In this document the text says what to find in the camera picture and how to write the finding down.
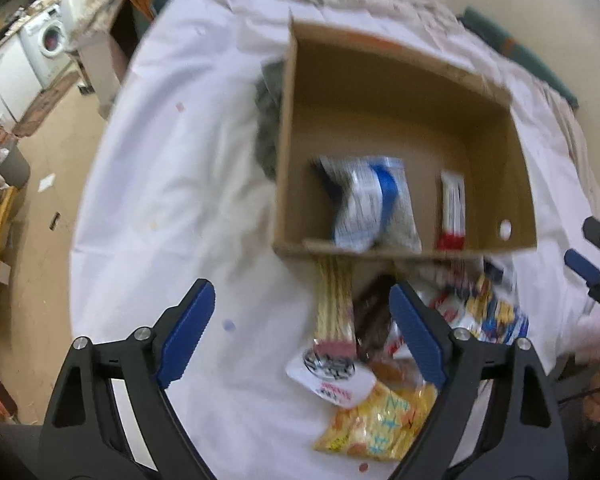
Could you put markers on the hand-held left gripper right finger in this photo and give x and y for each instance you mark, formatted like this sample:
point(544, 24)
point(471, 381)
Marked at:
point(417, 332)

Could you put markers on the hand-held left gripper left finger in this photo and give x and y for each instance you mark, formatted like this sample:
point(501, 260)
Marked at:
point(187, 330)

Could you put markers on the white red snack packet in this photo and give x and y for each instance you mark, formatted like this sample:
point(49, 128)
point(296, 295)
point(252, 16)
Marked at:
point(445, 307)

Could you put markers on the blue yellow snack packet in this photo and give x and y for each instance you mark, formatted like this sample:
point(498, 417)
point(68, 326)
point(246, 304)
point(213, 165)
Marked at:
point(495, 312)

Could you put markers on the striped biscuit stick packet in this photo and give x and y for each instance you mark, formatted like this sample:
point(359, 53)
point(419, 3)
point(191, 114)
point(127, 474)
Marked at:
point(335, 305)

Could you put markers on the red white snack bar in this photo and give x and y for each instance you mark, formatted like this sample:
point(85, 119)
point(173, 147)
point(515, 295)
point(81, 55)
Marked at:
point(452, 210)

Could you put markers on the blue white snack packet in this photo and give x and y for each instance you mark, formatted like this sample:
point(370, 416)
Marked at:
point(370, 205)

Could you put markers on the brown cardboard box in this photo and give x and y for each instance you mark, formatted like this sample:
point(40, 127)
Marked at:
point(390, 125)

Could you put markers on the orange bread packet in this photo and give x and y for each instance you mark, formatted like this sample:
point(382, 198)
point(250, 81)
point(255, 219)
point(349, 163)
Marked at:
point(392, 370)

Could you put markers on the dark brown snack packet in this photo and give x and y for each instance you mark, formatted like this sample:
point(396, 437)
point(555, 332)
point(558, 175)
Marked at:
point(372, 315)

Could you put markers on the white round-print snack packet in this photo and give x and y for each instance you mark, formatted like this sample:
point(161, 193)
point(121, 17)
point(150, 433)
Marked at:
point(325, 375)

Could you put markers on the white printed bedsheet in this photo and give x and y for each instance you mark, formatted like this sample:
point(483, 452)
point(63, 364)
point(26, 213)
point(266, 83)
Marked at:
point(190, 170)

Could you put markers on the dark grey cloth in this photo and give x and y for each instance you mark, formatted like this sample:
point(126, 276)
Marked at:
point(269, 125)

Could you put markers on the open cardboard carton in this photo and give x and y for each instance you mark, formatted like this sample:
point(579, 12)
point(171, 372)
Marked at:
point(112, 45)

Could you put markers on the white washing machine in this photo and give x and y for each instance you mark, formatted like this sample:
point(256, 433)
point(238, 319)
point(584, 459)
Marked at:
point(45, 40)

